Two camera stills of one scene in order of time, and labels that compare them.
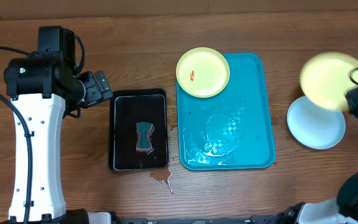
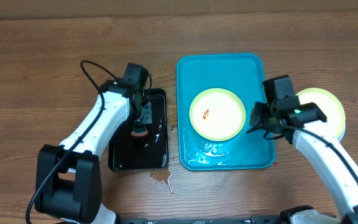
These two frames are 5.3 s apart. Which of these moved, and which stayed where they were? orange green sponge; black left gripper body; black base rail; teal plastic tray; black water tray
Moved: black left gripper body; orange green sponge
Stayed: black base rail; teal plastic tray; black water tray
